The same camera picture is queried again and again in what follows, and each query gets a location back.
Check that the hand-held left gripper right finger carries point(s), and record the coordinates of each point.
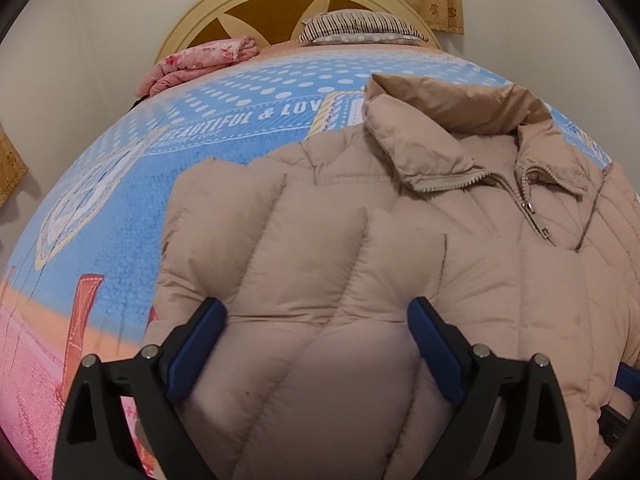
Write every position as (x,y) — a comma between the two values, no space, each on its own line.
(435,350)

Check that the golden patterned side curtain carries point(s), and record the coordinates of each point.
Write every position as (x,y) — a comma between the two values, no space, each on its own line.
(10,170)

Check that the striped pillow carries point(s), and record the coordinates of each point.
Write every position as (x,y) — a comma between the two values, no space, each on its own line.
(360,26)

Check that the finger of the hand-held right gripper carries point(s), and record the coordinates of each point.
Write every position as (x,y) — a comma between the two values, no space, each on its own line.
(612,425)
(629,381)

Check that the beige puffer jacket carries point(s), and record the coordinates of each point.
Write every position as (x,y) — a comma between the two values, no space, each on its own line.
(350,240)

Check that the blue and pink printed blanket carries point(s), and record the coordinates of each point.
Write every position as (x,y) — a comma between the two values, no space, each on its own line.
(125,220)

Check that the pink floral folded quilt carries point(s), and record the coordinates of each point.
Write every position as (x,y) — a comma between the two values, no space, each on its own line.
(200,60)

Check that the cream wooden headboard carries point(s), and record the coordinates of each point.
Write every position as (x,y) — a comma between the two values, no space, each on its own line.
(260,15)

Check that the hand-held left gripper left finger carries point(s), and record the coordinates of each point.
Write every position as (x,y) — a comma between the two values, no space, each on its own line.
(197,350)

